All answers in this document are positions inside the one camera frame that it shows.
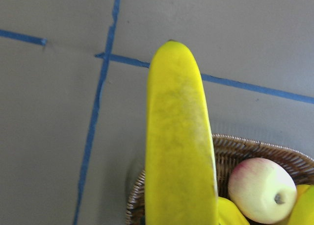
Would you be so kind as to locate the yellow banana basket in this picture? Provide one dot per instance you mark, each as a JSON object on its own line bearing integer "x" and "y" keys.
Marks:
{"x": 303, "y": 211}
{"x": 180, "y": 172}

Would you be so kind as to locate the yellow star fruit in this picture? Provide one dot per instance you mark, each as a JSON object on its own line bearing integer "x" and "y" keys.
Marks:
{"x": 229, "y": 214}

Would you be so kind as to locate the pale yellow apple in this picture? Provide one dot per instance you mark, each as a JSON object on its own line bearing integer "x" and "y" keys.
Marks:
{"x": 262, "y": 190}

